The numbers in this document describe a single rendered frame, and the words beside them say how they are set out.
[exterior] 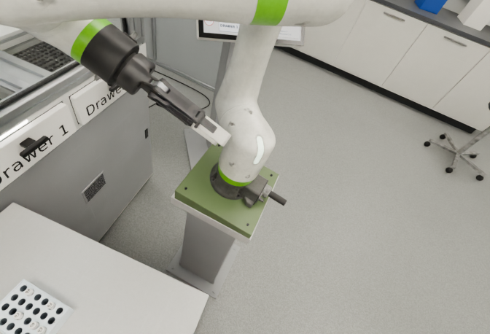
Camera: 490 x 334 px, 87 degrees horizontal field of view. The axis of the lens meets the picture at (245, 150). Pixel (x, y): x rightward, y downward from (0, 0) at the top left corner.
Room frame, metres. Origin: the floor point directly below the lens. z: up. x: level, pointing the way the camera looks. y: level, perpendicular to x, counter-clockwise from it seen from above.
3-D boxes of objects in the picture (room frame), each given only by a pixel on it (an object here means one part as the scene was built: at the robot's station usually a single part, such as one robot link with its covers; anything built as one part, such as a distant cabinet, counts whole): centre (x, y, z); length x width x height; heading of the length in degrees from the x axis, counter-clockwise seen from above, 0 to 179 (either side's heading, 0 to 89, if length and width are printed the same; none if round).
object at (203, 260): (0.50, 0.01, 0.38); 0.30 x 0.30 x 0.76; 80
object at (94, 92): (0.63, 0.51, 0.87); 0.29 x 0.02 x 0.11; 175
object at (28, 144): (0.32, 0.51, 0.91); 0.07 x 0.04 x 0.01; 175
